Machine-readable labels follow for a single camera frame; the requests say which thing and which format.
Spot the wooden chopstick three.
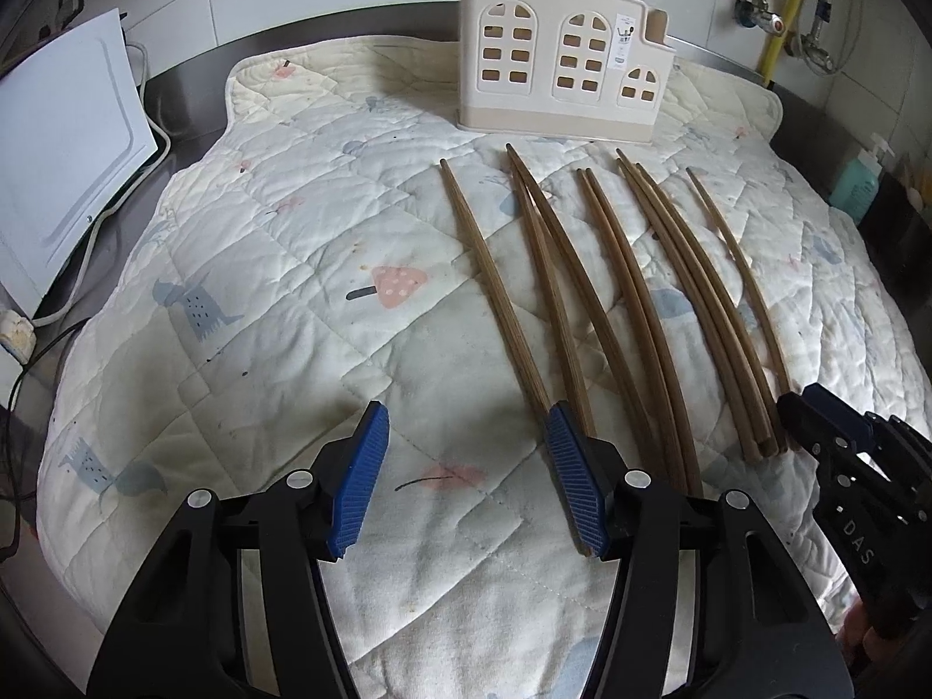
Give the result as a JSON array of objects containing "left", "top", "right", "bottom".
[{"left": 506, "top": 144, "right": 657, "bottom": 447}]

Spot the white appliance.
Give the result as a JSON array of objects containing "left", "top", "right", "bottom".
[{"left": 0, "top": 9, "right": 156, "bottom": 316}]

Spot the cream house-shaped utensil holder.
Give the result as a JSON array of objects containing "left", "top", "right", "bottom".
[{"left": 458, "top": 0, "right": 675, "bottom": 142}]

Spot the white quilted patterned mat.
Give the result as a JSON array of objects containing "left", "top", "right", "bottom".
[{"left": 36, "top": 36, "right": 930, "bottom": 697}]

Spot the white power strip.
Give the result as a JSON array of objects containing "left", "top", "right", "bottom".
[{"left": 0, "top": 309, "right": 36, "bottom": 365}]

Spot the yellow gas pipe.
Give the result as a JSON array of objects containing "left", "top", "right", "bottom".
[{"left": 758, "top": 0, "right": 803, "bottom": 85}]

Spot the wooden chopstick four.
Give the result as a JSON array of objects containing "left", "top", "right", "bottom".
[{"left": 577, "top": 169, "right": 689, "bottom": 494}]

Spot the wooden chopstick two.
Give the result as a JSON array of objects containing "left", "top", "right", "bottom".
[{"left": 510, "top": 163, "right": 595, "bottom": 436}]

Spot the wooden chopstick one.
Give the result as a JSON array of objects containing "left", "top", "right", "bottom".
[{"left": 439, "top": 160, "right": 548, "bottom": 421}]

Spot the teal soap dispenser bottle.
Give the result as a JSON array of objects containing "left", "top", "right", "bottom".
[{"left": 829, "top": 133, "right": 892, "bottom": 224}]

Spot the person right hand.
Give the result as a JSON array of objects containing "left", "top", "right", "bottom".
[{"left": 837, "top": 598, "right": 908, "bottom": 674}]

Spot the wooden chopstick nine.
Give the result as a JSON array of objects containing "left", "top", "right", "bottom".
[{"left": 635, "top": 164, "right": 782, "bottom": 459}]

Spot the wooden chopstick five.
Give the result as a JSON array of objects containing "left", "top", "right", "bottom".
[{"left": 581, "top": 169, "right": 703, "bottom": 497}]

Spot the wooden chopstick seven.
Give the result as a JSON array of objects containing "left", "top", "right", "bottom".
[{"left": 619, "top": 153, "right": 779, "bottom": 463}]

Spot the wooden chopstick six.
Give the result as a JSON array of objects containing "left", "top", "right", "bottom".
[{"left": 616, "top": 149, "right": 763, "bottom": 464}]

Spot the wooden chopstick eight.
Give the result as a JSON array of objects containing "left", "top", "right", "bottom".
[{"left": 687, "top": 167, "right": 790, "bottom": 394}]

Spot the metal water valve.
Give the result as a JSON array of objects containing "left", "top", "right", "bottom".
[{"left": 733, "top": 0, "right": 836, "bottom": 76}]

